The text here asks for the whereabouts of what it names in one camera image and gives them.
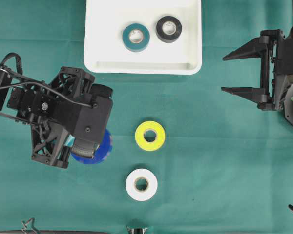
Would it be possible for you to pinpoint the yellow tape roll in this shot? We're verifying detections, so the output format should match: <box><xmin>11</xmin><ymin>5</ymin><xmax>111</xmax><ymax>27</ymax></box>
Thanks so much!
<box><xmin>135</xmin><ymin>120</ymin><xmax>166</xmax><ymax>152</ymax></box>

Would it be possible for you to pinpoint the teal tape roll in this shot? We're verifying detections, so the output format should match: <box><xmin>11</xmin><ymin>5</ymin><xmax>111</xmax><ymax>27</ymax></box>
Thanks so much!
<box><xmin>122</xmin><ymin>23</ymin><xmax>150</xmax><ymax>52</ymax></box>

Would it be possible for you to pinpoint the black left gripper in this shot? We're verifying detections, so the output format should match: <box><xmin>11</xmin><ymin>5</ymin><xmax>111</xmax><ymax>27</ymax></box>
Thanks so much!
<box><xmin>6</xmin><ymin>66</ymin><xmax>95</xmax><ymax>169</ymax></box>

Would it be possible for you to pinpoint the black tape roll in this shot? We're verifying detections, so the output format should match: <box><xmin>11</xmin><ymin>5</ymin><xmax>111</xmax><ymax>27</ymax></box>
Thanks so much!
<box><xmin>156</xmin><ymin>16</ymin><xmax>182</xmax><ymax>43</ymax></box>

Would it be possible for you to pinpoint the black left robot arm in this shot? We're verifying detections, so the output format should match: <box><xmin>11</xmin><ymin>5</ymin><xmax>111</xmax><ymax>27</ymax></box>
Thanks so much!
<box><xmin>0</xmin><ymin>53</ymin><xmax>101</xmax><ymax>168</ymax></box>

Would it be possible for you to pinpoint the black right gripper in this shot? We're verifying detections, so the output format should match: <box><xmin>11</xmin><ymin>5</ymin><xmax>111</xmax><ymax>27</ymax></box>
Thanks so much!
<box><xmin>221</xmin><ymin>27</ymin><xmax>293</xmax><ymax>110</ymax></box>

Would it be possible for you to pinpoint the metal bracket at edge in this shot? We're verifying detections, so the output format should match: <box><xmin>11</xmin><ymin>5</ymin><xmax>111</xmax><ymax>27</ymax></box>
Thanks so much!
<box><xmin>126</xmin><ymin>226</ymin><xmax>148</xmax><ymax>234</ymax></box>

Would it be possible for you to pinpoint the blue tape roll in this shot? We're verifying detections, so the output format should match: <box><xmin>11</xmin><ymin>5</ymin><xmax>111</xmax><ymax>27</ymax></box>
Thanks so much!
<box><xmin>71</xmin><ymin>129</ymin><xmax>112</xmax><ymax>164</ymax></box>

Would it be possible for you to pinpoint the metal wire clip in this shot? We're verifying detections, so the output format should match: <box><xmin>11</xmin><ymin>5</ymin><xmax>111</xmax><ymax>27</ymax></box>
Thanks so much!
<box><xmin>21</xmin><ymin>218</ymin><xmax>41</xmax><ymax>234</ymax></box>

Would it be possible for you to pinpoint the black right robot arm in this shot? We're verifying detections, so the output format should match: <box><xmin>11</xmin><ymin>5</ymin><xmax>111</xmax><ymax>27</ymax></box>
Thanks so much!
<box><xmin>221</xmin><ymin>27</ymin><xmax>293</xmax><ymax>126</ymax></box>

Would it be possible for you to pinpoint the white tape roll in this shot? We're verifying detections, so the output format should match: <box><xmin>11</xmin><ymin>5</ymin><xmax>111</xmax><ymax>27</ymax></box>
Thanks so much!
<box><xmin>125</xmin><ymin>168</ymin><xmax>158</xmax><ymax>201</ymax></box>

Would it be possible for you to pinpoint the white plastic case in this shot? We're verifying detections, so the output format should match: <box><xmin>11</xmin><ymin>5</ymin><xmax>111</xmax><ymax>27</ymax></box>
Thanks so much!
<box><xmin>84</xmin><ymin>0</ymin><xmax>202</xmax><ymax>75</ymax></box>

